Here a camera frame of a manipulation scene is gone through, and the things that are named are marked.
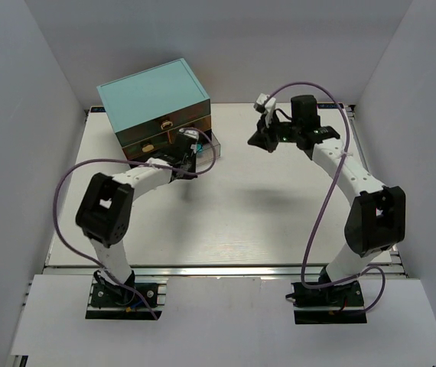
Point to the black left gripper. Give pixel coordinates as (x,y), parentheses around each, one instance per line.
(187,161)

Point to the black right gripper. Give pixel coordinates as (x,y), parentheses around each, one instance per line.
(268,132)

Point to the transparent drawer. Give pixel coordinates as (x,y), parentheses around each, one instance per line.
(210,152)

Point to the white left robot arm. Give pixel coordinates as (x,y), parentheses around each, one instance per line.
(106,207)

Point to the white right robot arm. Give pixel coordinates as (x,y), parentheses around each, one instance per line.
(376,221)

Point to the teal drawer cabinet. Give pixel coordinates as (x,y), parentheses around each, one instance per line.
(147,109)

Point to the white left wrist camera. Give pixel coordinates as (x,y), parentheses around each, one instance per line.
(189,140)

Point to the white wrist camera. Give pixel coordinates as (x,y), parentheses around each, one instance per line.
(265,105)
(189,140)

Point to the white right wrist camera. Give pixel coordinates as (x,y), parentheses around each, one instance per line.
(265,105)

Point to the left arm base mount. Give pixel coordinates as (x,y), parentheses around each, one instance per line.
(108,301)

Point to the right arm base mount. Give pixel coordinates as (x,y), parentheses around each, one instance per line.
(338,304)

